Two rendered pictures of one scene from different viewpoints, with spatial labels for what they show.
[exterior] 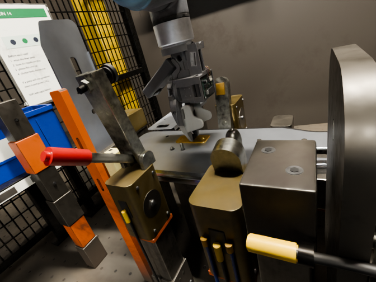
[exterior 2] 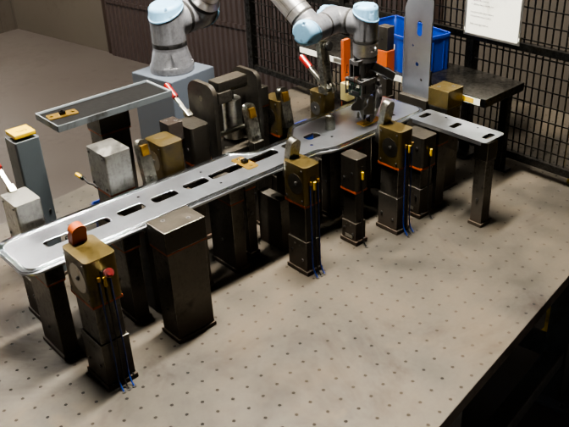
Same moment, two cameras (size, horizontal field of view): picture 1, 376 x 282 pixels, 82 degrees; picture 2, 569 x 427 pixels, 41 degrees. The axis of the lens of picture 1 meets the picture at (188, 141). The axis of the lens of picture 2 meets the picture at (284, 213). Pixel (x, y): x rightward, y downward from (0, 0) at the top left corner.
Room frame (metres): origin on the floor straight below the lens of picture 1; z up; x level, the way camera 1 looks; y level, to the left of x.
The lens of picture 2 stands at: (0.86, -2.22, 1.94)
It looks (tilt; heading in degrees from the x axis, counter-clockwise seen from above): 29 degrees down; 107
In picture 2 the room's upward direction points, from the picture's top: 3 degrees counter-clockwise
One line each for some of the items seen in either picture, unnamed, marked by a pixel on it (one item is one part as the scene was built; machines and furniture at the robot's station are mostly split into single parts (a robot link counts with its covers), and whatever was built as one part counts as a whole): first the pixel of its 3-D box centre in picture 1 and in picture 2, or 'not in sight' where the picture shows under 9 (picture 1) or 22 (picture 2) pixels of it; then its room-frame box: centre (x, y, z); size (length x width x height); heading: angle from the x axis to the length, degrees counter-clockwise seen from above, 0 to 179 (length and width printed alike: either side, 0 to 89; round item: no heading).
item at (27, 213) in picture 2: not in sight; (32, 255); (-0.27, -0.77, 0.88); 0.12 x 0.07 x 0.36; 147
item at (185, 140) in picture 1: (192, 137); (369, 119); (0.50, -0.01, 1.01); 0.08 x 0.04 x 0.01; 57
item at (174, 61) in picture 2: not in sight; (170, 55); (-0.20, 0.10, 1.15); 0.15 x 0.15 x 0.10
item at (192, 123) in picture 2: not in sight; (195, 179); (0.00, -0.28, 0.89); 0.12 x 0.07 x 0.38; 147
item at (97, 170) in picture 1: (114, 205); (345, 110); (0.38, 0.19, 0.95); 0.03 x 0.01 x 0.50; 57
